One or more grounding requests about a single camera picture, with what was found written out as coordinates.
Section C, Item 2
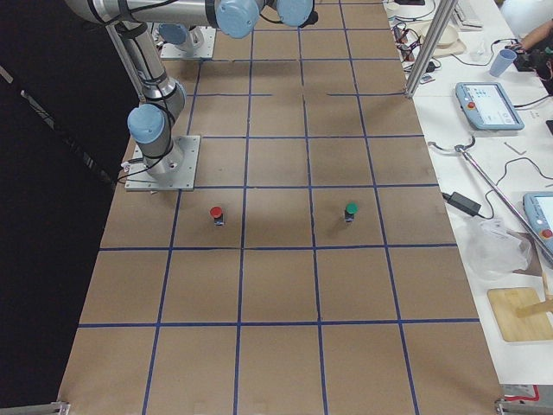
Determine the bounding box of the green push button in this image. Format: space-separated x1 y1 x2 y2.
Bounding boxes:
344 202 359 223

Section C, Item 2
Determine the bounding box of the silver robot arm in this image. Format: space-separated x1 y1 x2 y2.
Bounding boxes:
67 1 275 190
158 0 319 51

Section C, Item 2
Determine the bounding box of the metal walking cane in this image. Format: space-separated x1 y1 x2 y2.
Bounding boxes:
428 135 552 262

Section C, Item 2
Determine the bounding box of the aluminium frame post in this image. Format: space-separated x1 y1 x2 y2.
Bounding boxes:
404 0 458 99

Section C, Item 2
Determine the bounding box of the clear plastic bag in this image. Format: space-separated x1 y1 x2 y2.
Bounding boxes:
460 217 533 279

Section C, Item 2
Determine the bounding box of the wooden board stand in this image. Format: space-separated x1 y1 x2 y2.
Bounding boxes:
486 273 552 342

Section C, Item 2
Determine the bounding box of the black power adapter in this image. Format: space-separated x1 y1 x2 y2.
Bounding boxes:
442 192 481 217

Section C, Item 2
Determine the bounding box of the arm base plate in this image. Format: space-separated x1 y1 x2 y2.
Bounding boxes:
160 25 216 61
124 136 201 192

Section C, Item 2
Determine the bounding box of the beige tray with plate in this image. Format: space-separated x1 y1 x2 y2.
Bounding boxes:
407 20 467 58

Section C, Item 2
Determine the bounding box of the teach pendant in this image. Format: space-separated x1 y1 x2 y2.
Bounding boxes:
523 192 552 254
454 82 524 131

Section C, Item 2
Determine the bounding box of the blue plastic cup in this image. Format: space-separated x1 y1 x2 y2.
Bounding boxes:
488 48 518 78

